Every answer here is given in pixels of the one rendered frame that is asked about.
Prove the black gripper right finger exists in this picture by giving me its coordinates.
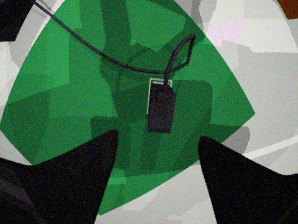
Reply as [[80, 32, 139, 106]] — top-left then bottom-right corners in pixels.
[[198, 136, 298, 224]]

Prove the black plug with cable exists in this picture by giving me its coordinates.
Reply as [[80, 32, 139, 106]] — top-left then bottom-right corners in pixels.
[[29, 0, 197, 133]]

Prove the dark grey square plate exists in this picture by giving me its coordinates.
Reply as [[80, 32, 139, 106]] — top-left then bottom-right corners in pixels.
[[0, 0, 33, 41]]

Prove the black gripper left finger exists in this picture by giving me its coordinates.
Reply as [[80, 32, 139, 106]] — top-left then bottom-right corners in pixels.
[[0, 129, 118, 224]]

